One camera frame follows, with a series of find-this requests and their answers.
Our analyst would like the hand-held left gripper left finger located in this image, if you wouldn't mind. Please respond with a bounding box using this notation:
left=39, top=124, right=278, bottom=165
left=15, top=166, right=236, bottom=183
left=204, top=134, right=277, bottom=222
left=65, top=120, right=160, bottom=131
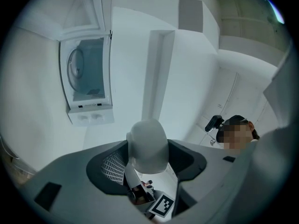
left=20, top=140, right=152, bottom=224

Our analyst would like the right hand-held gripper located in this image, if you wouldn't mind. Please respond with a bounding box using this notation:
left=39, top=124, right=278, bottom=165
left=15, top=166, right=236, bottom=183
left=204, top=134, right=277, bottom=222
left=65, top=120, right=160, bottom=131
left=124, top=165, right=175, bottom=219

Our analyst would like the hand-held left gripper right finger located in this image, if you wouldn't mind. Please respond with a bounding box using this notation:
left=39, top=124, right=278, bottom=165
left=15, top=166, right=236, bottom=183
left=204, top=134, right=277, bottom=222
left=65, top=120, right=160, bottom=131
left=167, top=139, right=255, bottom=224

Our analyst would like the white microwave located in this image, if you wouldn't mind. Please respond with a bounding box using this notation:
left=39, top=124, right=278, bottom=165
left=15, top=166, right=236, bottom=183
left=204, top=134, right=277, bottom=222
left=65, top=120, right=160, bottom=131
left=14, top=0, right=116, bottom=127

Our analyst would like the person's head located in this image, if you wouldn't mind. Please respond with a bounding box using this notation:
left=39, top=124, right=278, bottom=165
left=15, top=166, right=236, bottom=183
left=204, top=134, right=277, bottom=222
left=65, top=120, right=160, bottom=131
left=217, top=115, right=260, bottom=154

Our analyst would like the white table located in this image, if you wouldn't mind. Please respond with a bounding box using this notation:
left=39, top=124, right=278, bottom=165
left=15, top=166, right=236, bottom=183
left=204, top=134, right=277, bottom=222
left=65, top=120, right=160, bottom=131
left=1, top=27, right=89, bottom=172

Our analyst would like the black head-mounted camera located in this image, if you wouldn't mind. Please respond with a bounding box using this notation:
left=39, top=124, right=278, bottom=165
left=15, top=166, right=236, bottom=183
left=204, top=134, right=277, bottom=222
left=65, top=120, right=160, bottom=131
left=205, top=114, right=225, bottom=133

